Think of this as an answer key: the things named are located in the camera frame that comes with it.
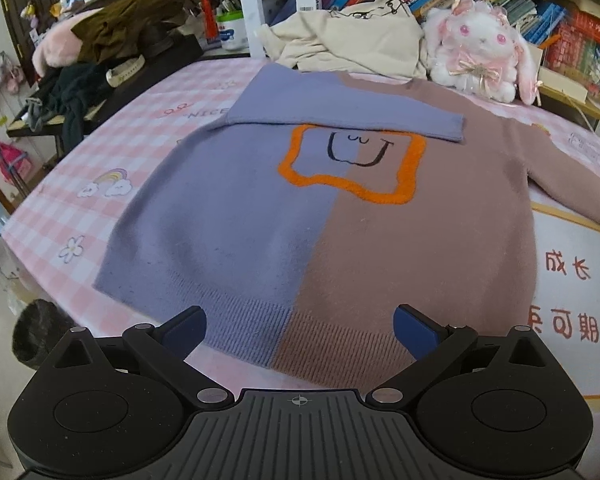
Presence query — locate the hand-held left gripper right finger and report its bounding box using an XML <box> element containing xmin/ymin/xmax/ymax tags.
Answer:
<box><xmin>367</xmin><ymin>303</ymin><xmax>564</xmax><ymax>407</ymax></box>

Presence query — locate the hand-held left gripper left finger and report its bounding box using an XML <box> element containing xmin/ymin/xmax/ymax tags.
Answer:
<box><xmin>35</xmin><ymin>304</ymin><xmax>232</xmax><ymax>407</ymax></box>

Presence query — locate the blue and mauve knit sweater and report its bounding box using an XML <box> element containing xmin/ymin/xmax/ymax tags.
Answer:
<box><xmin>92</xmin><ymin>62</ymin><xmax>600</xmax><ymax>377</ymax></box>

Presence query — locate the pile of dark clothes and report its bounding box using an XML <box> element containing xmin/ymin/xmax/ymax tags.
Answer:
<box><xmin>22</xmin><ymin>62</ymin><xmax>111</xmax><ymax>153</ymax></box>

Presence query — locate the dark fuzzy bin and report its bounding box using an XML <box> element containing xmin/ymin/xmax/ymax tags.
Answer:
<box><xmin>11</xmin><ymin>299</ymin><xmax>77</xmax><ymax>367</ymax></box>

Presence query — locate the white blanket with red print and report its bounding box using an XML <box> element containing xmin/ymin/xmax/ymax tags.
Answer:
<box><xmin>527</xmin><ymin>199</ymin><xmax>600</xmax><ymax>413</ymax></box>

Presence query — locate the pink checked bed sheet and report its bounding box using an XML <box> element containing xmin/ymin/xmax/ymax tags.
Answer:
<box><xmin>0</xmin><ymin>55</ymin><xmax>600</xmax><ymax>413</ymax></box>

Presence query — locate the pink backpack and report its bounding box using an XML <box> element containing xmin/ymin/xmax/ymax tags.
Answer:
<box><xmin>0</xmin><ymin>137</ymin><xmax>35</xmax><ymax>200</ymax></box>

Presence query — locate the black side table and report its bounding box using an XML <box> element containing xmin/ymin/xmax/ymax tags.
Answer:
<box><xmin>6</xmin><ymin>35</ymin><xmax>205</xmax><ymax>161</ymax></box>

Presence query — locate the white wrist band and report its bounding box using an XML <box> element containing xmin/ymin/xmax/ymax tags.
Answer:
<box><xmin>105</xmin><ymin>54</ymin><xmax>146</xmax><ymax>88</ymax></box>

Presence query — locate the white plush bunny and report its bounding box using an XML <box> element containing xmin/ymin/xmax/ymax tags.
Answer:
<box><xmin>422</xmin><ymin>0</ymin><xmax>544</xmax><ymax>107</ymax></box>

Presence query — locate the cream printed garment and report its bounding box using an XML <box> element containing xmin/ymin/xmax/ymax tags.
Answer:
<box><xmin>256</xmin><ymin>0</ymin><xmax>429</xmax><ymax>82</ymax></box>

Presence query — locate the white plastic jar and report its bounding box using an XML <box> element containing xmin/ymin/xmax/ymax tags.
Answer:
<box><xmin>216</xmin><ymin>11</ymin><xmax>250</xmax><ymax>52</ymax></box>

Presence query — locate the pink fluffy garment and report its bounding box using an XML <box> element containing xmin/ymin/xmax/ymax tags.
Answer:
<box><xmin>31</xmin><ymin>10</ymin><xmax>103</xmax><ymax>75</ymax></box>

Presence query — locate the brown garment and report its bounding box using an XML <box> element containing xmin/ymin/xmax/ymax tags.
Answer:
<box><xmin>72</xmin><ymin>0</ymin><xmax>188</xmax><ymax>63</ymax></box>

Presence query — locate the white shelf unit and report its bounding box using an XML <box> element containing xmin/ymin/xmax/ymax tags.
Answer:
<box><xmin>62</xmin><ymin>0</ymin><xmax>326</xmax><ymax>60</ymax></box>

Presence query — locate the red printed box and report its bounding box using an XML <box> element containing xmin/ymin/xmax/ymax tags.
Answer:
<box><xmin>542</xmin><ymin>7</ymin><xmax>600</xmax><ymax>92</ymax></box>

